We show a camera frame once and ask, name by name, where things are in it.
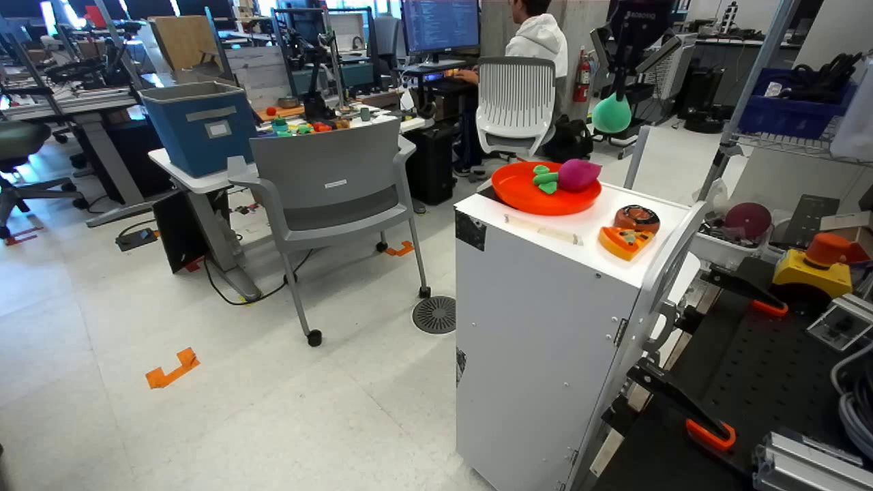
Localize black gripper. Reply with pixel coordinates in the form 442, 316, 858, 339
601, 0, 677, 103

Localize round green plushie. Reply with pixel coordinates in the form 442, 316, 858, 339
588, 92, 635, 137

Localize magenta plushie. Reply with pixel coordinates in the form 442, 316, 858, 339
554, 159, 602, 195

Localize orange plate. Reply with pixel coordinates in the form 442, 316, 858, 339
489, 159, 606, 218

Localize red fire extinguisher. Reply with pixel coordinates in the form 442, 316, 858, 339
569, 46, 594, 107

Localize black equipment cart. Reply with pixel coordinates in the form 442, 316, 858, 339
594, 53, 680, 147

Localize black backpack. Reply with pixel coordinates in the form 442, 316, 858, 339
539, 115, 594, 166

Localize person in white hoodie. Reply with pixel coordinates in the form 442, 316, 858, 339
442, 0, 572, 174

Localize grey metal pole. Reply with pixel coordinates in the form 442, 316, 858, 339
692, 0, 802, 201

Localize small green plush leaf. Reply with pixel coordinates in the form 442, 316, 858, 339
531, 165, 558, 197

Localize toy chocolate donut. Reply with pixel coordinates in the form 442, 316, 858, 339
610, 201, 663, 238

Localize toy orange pizza slice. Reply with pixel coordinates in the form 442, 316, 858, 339
594, 223, 661, 266

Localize blue plastic crate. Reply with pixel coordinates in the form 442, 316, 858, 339
736, 62, 856, 140

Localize computer monitor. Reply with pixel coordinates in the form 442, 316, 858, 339
397, 0, 483, 62

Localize dark round toy disc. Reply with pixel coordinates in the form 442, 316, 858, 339
719, 199, 775, 249

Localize black computer tower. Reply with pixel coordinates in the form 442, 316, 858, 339
403, 121, 457, 208

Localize black orange clamp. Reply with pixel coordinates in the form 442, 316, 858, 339
624, 357, 738, 458
704, 261, 790, 323

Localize yellow emergency stop button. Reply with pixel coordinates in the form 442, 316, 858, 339
771, 233, 856, 301

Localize white toy kitchen cabinet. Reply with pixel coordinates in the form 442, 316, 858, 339
451, 174, 712, 491

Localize dark round floor base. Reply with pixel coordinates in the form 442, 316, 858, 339
408, 296, 457, 336

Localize black stand on desk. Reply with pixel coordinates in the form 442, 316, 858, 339
270, 9, 343, 125

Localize grey plastic chair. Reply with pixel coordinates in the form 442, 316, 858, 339
223, 118, 434, 350

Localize blue storage bin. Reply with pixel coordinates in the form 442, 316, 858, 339
135, 79, 258, 180

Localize cardboard box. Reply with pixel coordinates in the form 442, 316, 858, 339
148, 15, 227, 88

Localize white desk with toys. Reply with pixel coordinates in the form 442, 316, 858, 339
145, 111, 434, 304

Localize black box under desk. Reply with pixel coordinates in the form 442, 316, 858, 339
149, 188, 210, 276

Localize black floor power strip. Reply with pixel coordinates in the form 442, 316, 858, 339
114, 223, 161, 253

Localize grey desk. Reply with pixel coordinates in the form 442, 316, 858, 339
0, 84, 174, 229

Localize black office chair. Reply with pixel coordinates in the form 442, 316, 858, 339
0, 118, 93, 244

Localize grey metal bracket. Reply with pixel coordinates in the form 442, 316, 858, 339
785, 192, 842, 249

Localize black cable coil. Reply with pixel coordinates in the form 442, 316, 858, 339
830, 341, 873, 458

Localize aluminium extrusion rail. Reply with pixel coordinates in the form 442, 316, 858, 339
749, 432, 873, 491

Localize orange floor bracket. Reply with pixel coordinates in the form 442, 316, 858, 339
141, 343, 201, 392

